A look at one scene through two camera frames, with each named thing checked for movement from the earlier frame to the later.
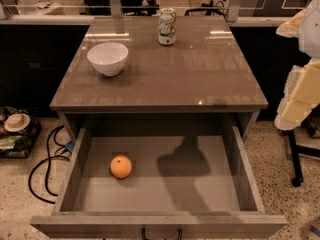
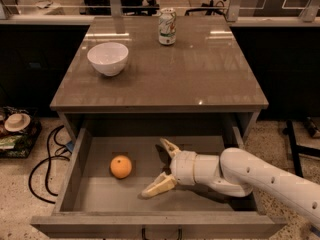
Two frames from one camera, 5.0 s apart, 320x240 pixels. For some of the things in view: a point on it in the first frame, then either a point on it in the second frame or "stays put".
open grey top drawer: [186, 182] stays put
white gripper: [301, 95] -> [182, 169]
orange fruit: [121, 166] stays put
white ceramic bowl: [109, 57] stays put
